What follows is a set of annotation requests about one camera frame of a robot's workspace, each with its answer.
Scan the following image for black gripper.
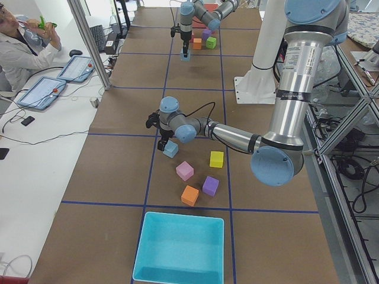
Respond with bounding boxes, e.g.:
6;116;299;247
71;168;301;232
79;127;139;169
181;30;191;58
157;126;174;151

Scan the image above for light blue block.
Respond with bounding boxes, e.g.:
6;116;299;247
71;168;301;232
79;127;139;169
180;49;191;62
163;140;179;159

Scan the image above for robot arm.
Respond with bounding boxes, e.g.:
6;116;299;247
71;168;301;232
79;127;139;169
146;1;350;186
171;0;239;61

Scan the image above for orange block right side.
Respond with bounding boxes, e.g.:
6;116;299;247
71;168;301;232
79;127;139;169
192;38;202;50

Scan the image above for orange block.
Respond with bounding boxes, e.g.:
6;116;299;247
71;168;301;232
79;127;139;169
181;185;199;206
192;38;202;50

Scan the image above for purple block right side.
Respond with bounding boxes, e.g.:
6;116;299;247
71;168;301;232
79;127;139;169
202;28;212;41

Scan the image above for purple block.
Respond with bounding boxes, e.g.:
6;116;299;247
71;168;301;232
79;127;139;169
202;176;219;196
202;28;212;41

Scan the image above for green foam block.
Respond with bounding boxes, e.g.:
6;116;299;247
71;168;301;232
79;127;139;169
205;37;217;50

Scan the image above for pink foam block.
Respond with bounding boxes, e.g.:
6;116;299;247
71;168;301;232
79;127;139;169
176;161;194;181

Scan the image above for red plastic bin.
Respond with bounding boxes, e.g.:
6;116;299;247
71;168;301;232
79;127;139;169
204;4;219;12

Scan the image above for yellow foam block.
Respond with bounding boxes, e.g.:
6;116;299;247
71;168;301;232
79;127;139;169
209;151;224;169

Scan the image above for orange block left side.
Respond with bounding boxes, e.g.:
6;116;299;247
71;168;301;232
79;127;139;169
181;185;199;206

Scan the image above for purple block left side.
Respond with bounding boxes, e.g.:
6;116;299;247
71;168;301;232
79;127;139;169
202;176;219;196

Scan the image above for black keyboard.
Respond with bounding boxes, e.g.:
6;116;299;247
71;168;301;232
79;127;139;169
89;25;105;53

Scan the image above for cyan plastic bin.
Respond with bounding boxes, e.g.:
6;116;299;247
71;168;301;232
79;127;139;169
132;212;224;283

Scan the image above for far teach pendant tablet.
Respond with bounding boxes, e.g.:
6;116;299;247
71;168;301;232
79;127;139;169
57;55;95;83

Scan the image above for teach pendant tablet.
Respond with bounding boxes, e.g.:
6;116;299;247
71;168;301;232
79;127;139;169
57;55;95;83
17;76;66;111

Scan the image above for black computer mouse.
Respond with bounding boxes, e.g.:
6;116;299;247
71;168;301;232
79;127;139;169
69;49;83;57

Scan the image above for near teach pendant tablet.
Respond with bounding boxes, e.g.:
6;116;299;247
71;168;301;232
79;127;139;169
17;76;66;111

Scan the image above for black smartphone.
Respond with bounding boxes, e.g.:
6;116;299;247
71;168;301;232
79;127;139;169
21;116;35;126

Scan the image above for green handheld object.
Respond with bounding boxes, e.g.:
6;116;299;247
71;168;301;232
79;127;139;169
37;15;57;31

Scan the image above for person in white coat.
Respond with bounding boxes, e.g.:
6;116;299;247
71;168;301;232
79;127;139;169
1;4;62;92

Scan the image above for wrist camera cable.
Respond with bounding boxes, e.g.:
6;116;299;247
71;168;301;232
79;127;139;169
185;102;216;121
169;0;182;29

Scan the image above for aluminium frame post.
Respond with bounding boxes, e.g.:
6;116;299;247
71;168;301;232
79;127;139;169
67;0;111;91

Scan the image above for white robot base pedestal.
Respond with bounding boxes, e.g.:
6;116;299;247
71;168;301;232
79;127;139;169
235;0;287;104

